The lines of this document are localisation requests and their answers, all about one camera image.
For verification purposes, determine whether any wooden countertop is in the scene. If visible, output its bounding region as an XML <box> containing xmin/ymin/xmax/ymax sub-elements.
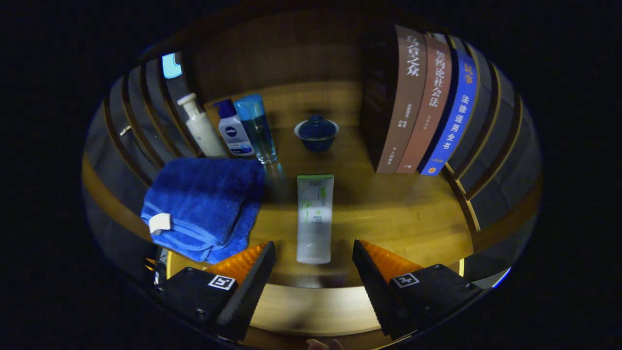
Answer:
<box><xmin>82</xmin><ymin>80</ymin><xmax>543</xmax><ymax>287</ymax></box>

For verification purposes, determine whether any dark brown book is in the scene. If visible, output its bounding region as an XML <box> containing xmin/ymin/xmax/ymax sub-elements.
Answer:
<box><xmin>361</xmin><ymin>24</ymin><xmax>428</xmax><ymax>174</ymax></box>

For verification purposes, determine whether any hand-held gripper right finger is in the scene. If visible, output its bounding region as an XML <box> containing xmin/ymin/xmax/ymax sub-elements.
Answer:
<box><xmin>352</xmin><ymin>239</ymin><xmax>484</xmax><ymax>341</ymax></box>

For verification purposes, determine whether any clear teal bottle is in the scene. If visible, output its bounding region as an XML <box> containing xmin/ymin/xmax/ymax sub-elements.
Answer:
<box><xmin>234</xmin><ymin>94</ymin><xmax>278</xmax><ymax>164</ymax></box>

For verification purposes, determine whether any blue lidded teacup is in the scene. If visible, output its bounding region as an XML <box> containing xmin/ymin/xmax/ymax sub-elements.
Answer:
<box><xmin>294</xmin><ymin>114</ymin><xmax>340</xmax><ymax>152</ymax></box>

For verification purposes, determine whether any reddish brown book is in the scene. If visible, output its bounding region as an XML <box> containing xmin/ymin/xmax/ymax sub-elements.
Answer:
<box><xmin>396</xmin><ymin>33</ymin><xmax>452</xmax><ymax>174</ymax></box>

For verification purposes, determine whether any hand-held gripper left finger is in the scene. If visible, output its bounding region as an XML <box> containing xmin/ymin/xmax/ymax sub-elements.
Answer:
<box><xmin>148</xmin><ymin>241</ymin><xmax>276</xmax><ymax>342</ymax></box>

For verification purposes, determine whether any blue folded towel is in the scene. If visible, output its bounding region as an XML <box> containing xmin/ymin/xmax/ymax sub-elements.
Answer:
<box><xmin>141</xmin><ymin>157</ymin><xmax>266</xmax><ymax>264</ymax></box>

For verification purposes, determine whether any white bottle with blue cap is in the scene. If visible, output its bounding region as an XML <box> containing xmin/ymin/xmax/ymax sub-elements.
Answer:
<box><xmin>214</xmin><ymin>99</ymin><xmax>255</xmax><ymax>157</ymax></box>

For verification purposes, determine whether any white pump bottle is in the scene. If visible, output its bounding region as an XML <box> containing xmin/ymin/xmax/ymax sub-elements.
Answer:
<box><xmin>177</xmin><ymin>93</ymin><xmax>229</xmax><ymax>158</ymax></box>

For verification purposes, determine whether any blue book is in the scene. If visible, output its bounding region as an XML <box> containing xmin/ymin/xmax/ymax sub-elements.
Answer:
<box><xmin>419</xmin><ymin>35</ymin><xmax>482</xmax><ymax>176</ymax></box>

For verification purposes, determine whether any white tube with green cap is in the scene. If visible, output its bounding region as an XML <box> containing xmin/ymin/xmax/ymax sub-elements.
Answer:
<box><xmin>296</xmin><ymin>174</ymin><xmax>335</xmax><ymax>264</ymax></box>

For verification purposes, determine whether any wooden cabinet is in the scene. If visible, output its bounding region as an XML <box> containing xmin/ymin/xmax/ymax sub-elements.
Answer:
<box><xmin>82</xmin><ymin>5</ymin><xmax>543</xmax><ymax>292</ymax></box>

